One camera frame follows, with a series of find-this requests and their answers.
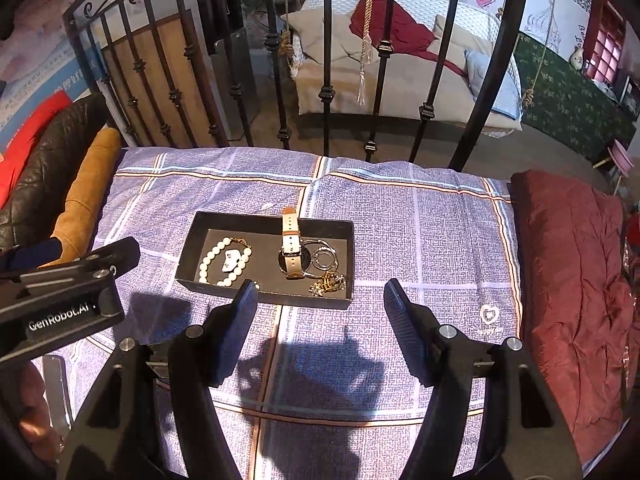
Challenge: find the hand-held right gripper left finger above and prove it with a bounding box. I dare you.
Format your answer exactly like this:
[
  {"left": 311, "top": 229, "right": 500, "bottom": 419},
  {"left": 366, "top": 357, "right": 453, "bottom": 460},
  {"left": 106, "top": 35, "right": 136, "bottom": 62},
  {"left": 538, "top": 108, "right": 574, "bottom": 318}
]
[{"left": 57, "top": 280, "right": 259, "bottom": 480}]

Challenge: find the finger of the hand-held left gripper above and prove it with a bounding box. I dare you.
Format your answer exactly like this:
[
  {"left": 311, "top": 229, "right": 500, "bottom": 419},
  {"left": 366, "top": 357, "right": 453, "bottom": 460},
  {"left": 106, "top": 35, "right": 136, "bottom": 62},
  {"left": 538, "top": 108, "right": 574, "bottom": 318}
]
[
  {"left": 20, "top": 237, "right": 141, "bottom": 287},
  {"left": 0, "top": 238, "right": 64, "bottom": 272}
]

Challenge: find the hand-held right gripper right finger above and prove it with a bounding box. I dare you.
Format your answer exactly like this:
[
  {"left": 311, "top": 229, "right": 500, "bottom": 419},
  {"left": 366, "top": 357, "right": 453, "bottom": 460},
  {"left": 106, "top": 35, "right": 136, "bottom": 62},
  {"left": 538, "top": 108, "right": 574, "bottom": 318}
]
[{"left": 384, "top": 278, "right": 583, "bottom": 480}]

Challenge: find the black rectangular jewelry box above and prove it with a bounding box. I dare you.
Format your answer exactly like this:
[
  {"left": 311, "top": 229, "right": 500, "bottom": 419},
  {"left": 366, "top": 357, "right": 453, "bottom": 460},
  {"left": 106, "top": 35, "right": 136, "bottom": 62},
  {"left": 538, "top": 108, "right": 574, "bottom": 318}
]
[{"left": 174, "top": 211, "right": 355, "bottom": 310}]

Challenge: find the white pearl bracelet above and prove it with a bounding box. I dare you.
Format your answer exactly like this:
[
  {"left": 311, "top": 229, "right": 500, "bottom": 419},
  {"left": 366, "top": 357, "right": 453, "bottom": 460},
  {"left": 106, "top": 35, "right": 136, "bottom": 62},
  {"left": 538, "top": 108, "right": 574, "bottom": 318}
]
[{"left": 198, "top": 239, "right": 251, "bottom": 287}]

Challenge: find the thin silver ring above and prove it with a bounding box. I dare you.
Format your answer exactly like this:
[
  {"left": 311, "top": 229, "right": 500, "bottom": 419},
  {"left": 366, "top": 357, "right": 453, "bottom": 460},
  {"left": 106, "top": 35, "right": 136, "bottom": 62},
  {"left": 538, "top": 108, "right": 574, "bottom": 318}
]
[{"left": 300, "top": 237, "right": 342, "bottom": 282}]

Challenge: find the person's left hand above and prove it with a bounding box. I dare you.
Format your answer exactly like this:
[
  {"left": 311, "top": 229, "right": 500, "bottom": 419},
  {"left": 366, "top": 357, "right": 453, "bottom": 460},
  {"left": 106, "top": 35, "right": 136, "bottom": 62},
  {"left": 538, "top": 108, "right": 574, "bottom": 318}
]
[{"left": 19, "top": 366, "right": 64, "bottom": 462}]

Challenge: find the mustard pillow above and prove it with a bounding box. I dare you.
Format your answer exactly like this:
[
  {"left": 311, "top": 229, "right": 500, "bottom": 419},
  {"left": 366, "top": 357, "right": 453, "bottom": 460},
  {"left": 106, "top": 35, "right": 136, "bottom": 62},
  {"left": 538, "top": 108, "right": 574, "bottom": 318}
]
[{"left": 49, "top": 127, "right": 124, "bottom": 257}]

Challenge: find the black quilted leather cushion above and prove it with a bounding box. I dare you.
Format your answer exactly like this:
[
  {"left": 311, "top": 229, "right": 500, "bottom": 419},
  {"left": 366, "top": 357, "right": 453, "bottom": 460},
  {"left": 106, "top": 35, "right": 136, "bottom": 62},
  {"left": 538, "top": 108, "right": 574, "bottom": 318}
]
[{"left": 0, "top": 94, "right": 109, "bottom": 252}]

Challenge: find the purple checked bed blanket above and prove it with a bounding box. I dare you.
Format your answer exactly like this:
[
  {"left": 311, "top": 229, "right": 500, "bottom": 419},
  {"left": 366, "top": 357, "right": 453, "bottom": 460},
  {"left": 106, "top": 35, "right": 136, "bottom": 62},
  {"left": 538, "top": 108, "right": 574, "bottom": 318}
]
[{"left": 30, "top": 147, "right": 524, "bottom": 480}]

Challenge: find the red cloth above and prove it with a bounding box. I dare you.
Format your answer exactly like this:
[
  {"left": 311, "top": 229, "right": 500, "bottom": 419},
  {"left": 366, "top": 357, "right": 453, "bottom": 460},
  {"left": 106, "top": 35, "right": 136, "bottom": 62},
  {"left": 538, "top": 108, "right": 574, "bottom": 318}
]
[{"left": 0, "top": 90, "right": 74, "bottom": 209}]

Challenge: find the maroon quilt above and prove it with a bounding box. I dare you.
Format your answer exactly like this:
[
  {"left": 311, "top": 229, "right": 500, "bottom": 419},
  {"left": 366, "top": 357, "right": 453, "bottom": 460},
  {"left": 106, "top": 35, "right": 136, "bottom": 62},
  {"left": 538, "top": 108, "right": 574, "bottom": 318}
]
[{"left": 507, "top": 169, "right": 640, "bottom": 467}]

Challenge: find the wooden board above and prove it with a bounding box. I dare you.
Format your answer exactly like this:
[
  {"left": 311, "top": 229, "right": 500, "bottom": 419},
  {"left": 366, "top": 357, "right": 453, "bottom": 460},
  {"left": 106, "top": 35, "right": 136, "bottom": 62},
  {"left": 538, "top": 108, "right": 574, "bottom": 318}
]
[{"left": 99, "top": 7, "right": 232, "bottom": 149}]

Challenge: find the dark cabinet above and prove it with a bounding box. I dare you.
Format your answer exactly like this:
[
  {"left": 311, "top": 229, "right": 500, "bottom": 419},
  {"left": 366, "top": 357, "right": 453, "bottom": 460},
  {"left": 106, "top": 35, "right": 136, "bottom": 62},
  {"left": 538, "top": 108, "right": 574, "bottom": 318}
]
[{"left": 199, "top": 0, "right": 262, "bottom": 147}]

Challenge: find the white hanging swing bed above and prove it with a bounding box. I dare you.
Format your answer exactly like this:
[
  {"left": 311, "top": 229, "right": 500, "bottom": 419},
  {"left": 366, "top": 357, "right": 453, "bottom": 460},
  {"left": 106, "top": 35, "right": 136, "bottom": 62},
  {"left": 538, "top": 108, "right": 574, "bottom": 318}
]
[{"left": 284, "top": 0, "right": 524, "bottom": 137}]

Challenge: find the light blue pillow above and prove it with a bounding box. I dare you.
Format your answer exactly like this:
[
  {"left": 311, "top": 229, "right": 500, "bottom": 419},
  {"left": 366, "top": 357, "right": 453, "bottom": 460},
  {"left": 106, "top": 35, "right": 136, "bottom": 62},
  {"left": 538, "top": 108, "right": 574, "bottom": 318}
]
[{"left": 462, "top": 49, "right": 522, "bottom": 122}]

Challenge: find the pink stool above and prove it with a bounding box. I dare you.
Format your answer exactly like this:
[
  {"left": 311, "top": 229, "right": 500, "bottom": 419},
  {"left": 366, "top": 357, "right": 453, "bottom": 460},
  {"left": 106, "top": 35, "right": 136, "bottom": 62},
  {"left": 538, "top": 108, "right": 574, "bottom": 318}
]
[{"left": 594, "top": 139, "right": 634, "bottom": 197}]

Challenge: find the green patterned carpet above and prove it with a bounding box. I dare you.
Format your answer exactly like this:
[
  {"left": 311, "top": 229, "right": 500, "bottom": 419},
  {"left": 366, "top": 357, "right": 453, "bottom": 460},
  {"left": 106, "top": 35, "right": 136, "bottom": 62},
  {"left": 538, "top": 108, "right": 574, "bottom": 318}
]
[{"left": 514, "top": 31, "right": 637, "bottom": 162}]

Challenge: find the beige pillow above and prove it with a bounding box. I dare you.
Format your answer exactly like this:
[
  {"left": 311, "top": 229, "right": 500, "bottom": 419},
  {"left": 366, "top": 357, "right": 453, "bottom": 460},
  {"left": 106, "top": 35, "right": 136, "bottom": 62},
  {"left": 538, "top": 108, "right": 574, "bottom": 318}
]
[{"left": 287, "top": 7, "right": 362, "bottom": 64}]

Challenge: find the beige cushion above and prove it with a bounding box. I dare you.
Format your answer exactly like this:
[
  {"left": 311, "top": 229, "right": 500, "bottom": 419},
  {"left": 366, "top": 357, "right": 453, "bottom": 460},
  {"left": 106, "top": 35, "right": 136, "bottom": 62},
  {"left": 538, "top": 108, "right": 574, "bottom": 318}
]
[{"left": 432, "top": 13, "right": 497, "bottom": 57}]

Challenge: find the red throw blanket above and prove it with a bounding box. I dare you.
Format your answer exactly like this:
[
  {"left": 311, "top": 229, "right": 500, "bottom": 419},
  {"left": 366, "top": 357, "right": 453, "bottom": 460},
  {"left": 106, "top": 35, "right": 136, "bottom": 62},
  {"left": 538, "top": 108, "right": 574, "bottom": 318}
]
[{"left": 349, "top": 0, "right": 472, "bottom": 82}]

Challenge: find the red window shelf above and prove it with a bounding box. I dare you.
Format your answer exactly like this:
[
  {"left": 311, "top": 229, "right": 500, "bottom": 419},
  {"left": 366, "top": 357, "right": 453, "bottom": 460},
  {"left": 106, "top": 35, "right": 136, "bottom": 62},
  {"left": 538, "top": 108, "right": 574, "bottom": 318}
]
[{"left": 584, "top": 1, "right": 627, "bottom": 84}]

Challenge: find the beige strap wristwatch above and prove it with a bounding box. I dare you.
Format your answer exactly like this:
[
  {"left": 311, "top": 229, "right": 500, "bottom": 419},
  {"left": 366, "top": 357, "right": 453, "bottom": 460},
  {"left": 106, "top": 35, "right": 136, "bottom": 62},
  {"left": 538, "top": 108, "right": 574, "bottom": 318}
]
[{"left": 277, "top": 206, "right": 307, "bottom": 281}]

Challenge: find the black metal bed frame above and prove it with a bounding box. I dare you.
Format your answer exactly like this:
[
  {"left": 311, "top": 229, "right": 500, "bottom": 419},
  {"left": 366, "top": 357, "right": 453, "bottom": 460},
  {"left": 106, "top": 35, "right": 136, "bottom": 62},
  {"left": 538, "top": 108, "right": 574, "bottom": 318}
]
[{"left": 61, "top": 0, "right": 532, "bottom": 172}]

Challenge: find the knotted hanging rope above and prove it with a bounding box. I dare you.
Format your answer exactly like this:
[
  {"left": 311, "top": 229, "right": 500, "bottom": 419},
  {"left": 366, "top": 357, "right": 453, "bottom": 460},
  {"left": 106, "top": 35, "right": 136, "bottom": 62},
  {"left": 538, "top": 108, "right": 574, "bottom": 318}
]
[
  {"left": 521, "top": 0, "right": 559, "bottom": 112},
  {"left": 279, "top": 0, "right": 302, "bottom": 77}
]

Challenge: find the cream tassel cord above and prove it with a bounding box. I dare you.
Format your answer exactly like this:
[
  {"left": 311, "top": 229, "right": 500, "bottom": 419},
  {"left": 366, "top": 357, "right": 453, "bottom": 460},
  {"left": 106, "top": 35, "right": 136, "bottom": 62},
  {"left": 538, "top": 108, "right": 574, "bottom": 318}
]
[{"left": 354, "top": 0, "right": 377, "bottom": 107}]

